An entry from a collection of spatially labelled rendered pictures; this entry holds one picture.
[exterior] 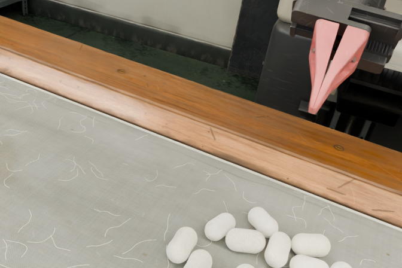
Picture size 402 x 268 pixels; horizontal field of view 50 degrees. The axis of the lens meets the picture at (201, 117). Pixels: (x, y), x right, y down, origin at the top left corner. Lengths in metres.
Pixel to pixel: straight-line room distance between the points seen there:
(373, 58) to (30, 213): 0.35
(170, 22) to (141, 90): 2.01
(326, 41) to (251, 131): 0.16
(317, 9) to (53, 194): 0.30
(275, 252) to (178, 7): 2.21
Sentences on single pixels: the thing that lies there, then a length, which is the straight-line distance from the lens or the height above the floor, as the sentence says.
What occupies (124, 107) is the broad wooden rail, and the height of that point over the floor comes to 0.75.
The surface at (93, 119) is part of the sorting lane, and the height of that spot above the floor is 0.74.
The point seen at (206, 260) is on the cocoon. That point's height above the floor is 0.76.
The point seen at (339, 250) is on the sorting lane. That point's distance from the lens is 0.44.
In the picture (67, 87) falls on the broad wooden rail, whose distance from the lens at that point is 0.59.
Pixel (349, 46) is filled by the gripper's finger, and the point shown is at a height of 0.91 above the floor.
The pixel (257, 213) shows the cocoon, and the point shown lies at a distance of 0.42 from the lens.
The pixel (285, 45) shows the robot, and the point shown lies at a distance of 1.19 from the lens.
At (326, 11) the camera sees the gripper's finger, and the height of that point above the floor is 0.93.
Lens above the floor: 1.04
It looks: 31 degrees down
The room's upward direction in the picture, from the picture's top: 10 degrees clockwise
